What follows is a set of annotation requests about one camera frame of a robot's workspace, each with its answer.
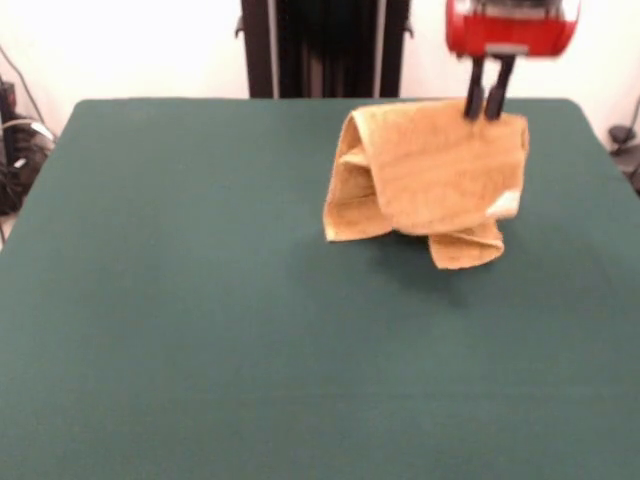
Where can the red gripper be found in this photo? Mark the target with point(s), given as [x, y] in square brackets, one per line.
[510, 25]

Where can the orange terry towel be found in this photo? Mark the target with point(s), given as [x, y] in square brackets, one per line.
[430, 165]

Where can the dark green table cloth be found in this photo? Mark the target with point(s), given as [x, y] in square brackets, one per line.
[150, 260]

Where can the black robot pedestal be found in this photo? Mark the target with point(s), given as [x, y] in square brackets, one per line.
[325, 50]

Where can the black wall power adapter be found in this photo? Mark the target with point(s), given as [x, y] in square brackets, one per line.
[7, 100]

